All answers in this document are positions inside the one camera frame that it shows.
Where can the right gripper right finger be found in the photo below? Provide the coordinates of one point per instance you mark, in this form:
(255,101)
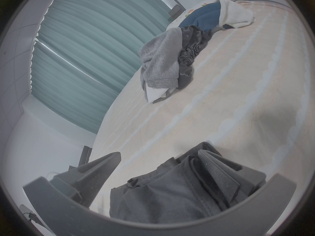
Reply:
(228,181)

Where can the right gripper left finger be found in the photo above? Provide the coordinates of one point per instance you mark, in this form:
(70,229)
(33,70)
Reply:
(93,178)

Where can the black T-shirt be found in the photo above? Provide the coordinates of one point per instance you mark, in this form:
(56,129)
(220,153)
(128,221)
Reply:
(167,193)

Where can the bed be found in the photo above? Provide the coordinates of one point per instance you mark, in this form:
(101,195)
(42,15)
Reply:
(233,95)

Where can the black chest of drawers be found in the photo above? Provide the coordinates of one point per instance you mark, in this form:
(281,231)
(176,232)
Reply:
(83,156)

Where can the blue-green curtain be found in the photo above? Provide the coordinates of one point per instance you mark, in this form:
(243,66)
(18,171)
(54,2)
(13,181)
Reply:
(71,82)
(103,26)

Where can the white garment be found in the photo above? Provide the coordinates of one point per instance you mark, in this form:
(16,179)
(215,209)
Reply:
(236,13)
(156,93)

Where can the black patterned garment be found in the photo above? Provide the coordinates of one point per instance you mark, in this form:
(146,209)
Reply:
(192,50)

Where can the grey garment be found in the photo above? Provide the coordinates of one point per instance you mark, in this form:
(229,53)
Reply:
(162,58)

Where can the dark blue garment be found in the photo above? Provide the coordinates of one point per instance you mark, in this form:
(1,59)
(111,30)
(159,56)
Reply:
(204,16)

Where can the white printed pillow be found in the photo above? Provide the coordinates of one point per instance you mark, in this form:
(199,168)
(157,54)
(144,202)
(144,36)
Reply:
(190,12)

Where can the grey bedside table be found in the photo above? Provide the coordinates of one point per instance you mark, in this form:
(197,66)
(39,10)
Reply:
(176,11)

